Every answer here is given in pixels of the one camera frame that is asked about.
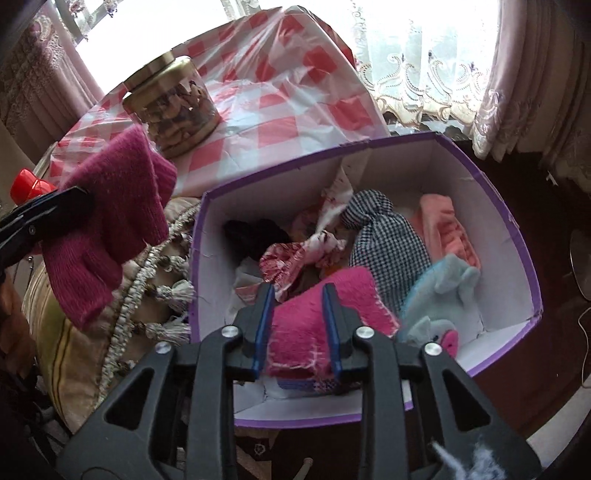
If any red thermos flask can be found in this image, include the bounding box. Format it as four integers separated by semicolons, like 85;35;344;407
10;169;56;206

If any floor lamp metal base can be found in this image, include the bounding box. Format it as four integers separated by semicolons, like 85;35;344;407
569;230;591;301

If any white cable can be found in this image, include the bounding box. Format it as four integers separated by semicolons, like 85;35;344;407
576;306;591;388

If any light blue plush elephant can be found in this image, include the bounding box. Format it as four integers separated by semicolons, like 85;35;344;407
397;254;482;357

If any red white checkered tablecloth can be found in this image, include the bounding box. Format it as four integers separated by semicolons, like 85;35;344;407
48;5;392;199

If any black sock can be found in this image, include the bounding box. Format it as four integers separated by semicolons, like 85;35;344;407
222;219;291;263

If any magenta knit fingerless glove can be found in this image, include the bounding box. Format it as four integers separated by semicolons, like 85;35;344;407
266;266;400;381

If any pink patterned drape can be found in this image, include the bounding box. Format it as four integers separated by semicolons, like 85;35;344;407
471;1;590;193

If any striped green gold sofa cushion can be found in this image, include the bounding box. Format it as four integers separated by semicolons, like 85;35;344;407
23;197;200;432

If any sheer embroidered lace curtain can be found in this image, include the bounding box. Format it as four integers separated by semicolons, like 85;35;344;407
221;0;502;126

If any red white patterned silk scarf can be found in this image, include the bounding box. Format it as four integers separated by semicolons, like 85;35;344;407
259;155;368;302

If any coral pink fuzzy cloth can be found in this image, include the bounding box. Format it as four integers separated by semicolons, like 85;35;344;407
410;194;481;269

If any purple white cardboard box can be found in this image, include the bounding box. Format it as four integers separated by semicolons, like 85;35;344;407
189;133;542;429

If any grey checkered sock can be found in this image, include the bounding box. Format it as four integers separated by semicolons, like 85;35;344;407
341;189;432;316

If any purple pink striped sock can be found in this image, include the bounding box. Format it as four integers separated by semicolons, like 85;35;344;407
267;377;339;398

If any glass jar with gold lid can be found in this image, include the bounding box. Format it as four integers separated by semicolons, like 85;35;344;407
122;51;221;159

